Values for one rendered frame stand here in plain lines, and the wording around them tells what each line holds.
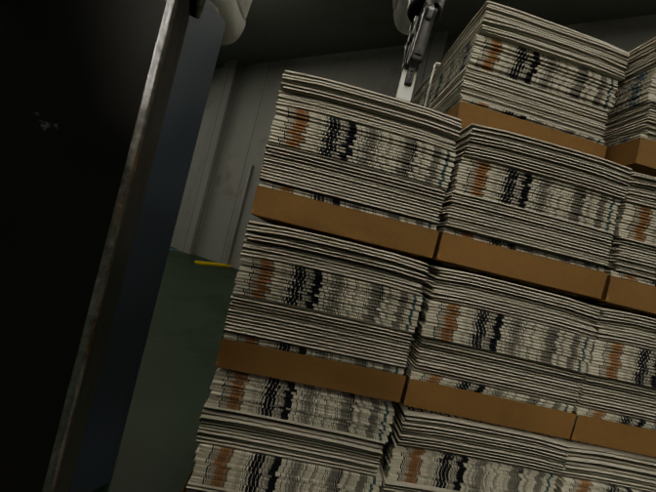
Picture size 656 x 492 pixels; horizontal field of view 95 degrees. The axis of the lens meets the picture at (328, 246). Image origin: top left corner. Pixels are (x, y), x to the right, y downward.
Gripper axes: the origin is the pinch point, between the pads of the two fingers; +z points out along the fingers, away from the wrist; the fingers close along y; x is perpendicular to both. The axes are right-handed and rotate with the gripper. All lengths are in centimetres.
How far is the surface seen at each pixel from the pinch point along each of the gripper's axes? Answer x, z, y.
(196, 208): 188, 24, 418
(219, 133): 181, -97, 414
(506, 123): -15.6, 9.5, -14.2
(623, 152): -35.8, 9.9, -16.4
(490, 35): -9.4, -4.6, -13.9
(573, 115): -28.1, 4.1, -13.2
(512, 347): -23, 46, -19
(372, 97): 8.6, 14.1, -19.0
